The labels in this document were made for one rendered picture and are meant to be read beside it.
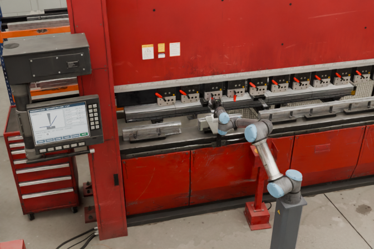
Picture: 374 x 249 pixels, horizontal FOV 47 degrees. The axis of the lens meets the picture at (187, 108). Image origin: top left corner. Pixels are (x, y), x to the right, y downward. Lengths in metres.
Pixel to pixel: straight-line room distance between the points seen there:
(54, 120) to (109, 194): 1.07
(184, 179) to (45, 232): 1.35
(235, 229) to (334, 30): 1.96
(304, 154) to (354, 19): 1.29
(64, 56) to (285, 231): 2.01
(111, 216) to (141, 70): 1.31
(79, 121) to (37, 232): 1.64
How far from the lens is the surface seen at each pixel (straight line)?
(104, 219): 3.92
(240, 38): 3.51
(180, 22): 3.31
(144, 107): 3.94
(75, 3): 2.97
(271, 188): 3.10
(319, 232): 4.26
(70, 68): 2.77
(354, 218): 4.50
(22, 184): 4.09
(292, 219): 3.37
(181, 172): 3.85
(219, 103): 3.44
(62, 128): 2.94
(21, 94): 2.93
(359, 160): 4.63
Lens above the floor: 2.92
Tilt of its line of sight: 30 degrees down
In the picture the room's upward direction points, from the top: straight up
